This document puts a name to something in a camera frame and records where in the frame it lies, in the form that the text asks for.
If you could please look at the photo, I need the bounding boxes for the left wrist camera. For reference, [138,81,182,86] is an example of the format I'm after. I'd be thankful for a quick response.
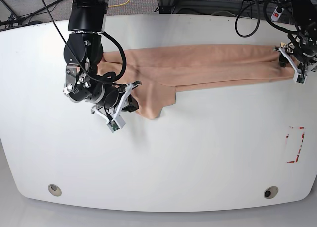
[293,73,307,85]

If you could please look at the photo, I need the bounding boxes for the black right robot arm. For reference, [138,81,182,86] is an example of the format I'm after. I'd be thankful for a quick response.
[64,0,141,131]

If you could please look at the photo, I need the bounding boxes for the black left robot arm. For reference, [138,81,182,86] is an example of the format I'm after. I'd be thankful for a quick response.
[263,0,317,84]

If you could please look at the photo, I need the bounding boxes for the white power strip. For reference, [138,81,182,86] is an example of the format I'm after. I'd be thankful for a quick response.
[271,6,284,22]

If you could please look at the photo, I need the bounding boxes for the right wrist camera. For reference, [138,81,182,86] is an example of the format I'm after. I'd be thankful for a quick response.
[107,116,126,133]

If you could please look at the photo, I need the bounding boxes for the peach T-shirt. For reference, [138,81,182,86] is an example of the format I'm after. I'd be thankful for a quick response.
[97,43,295,120]

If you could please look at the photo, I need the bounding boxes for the left table grommet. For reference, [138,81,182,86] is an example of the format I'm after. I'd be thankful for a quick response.
[48,184,62,197]

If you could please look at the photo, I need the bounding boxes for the yellow cable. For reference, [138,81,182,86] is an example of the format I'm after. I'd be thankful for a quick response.
[108,0,131,8]

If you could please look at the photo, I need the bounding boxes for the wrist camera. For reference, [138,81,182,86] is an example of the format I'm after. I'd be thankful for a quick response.
[293,73,307,85]
[107,116,126,133]

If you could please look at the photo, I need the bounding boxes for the red tape marking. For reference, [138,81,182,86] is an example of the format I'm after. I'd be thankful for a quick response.
[284,126,306,163]

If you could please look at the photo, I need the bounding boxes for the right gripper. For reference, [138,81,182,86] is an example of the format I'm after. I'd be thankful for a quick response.
[64,70,142,124]

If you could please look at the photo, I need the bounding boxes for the right table grommet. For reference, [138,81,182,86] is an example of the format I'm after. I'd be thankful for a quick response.
[264,186,279,199]

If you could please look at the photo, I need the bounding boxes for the table grommet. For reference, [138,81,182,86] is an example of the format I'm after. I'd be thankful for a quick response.
[48,184,62,197]
[264,186,279,199]

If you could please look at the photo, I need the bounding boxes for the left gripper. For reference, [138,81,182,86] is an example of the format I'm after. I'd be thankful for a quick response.
[274,32,317,76]

